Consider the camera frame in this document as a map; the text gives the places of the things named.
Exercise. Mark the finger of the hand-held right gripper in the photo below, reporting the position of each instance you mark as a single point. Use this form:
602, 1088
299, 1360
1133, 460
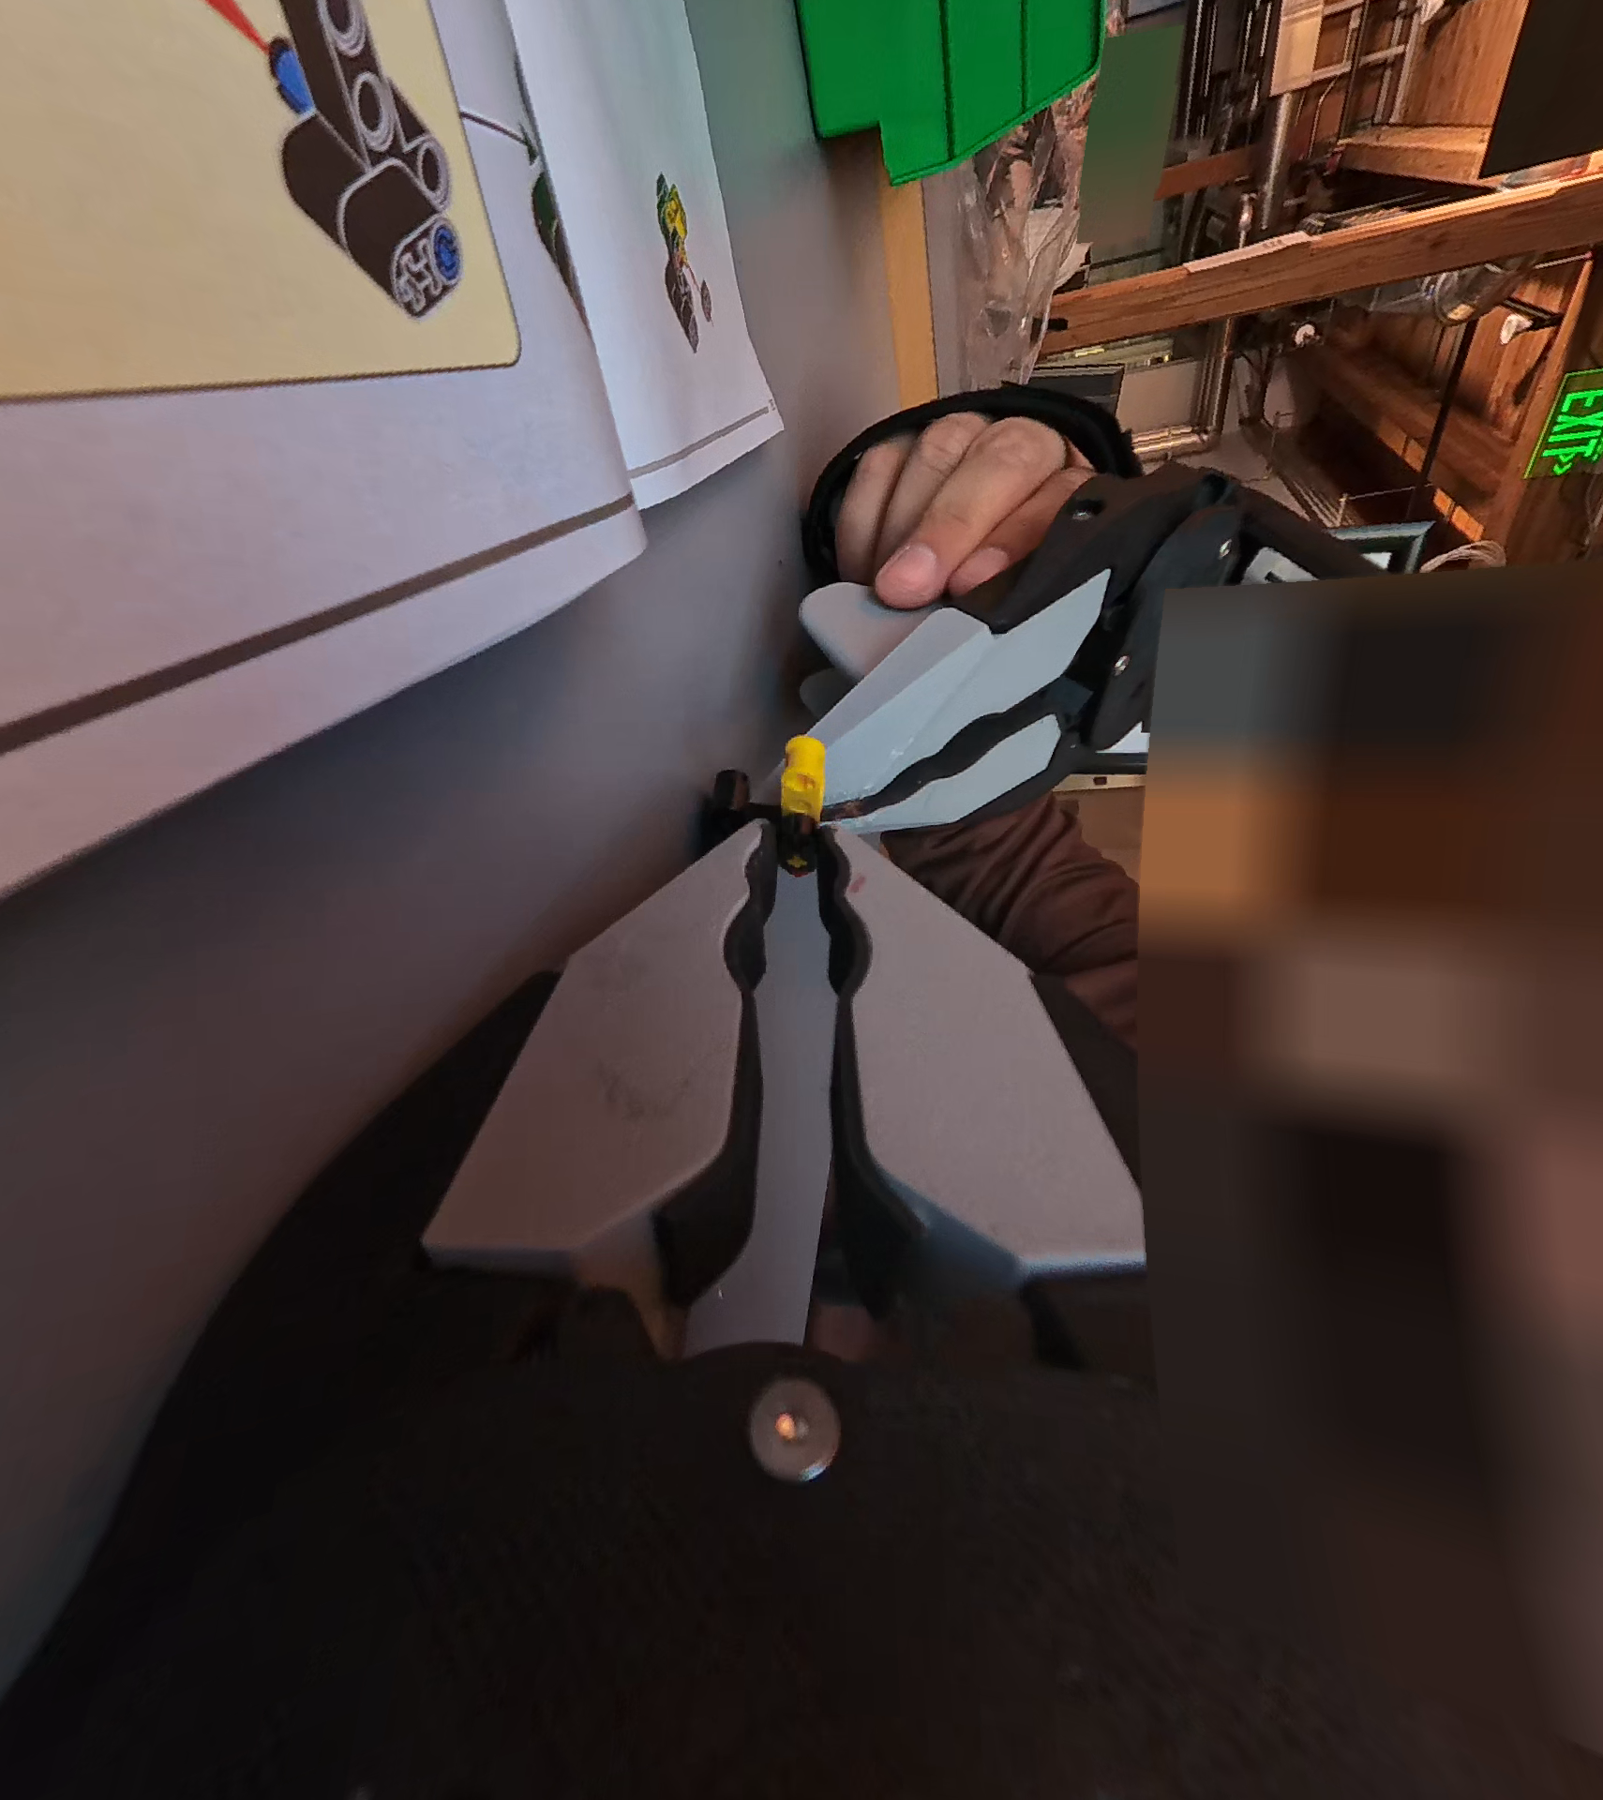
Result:
985, 781
970, 676

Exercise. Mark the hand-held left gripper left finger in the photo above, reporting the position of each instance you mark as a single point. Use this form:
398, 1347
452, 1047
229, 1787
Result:
604, 1082

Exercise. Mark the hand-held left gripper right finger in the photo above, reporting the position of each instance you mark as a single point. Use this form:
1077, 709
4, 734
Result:
970, 1097

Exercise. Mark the yellow and black lego assembly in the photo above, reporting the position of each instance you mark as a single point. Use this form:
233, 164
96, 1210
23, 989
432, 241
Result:
801, 773

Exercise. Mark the person's right forearm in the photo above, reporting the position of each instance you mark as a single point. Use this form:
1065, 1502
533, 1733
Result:
1026, 901

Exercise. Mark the lego instruction booklet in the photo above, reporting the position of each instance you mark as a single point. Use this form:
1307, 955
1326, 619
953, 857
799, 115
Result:
254, 492

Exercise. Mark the person's right hand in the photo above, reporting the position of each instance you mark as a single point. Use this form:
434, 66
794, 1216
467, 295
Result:
957, 492

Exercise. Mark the clear plastic bag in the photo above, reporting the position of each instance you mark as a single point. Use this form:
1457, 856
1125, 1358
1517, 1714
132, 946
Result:
1020, 254

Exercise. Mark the wooden beam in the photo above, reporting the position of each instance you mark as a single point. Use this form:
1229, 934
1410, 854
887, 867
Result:
1322, 254

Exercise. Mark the green exit sign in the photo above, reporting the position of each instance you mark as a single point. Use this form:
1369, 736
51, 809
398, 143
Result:
1583, 419

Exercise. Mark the green plastic bin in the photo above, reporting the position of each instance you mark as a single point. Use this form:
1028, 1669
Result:
949, 70

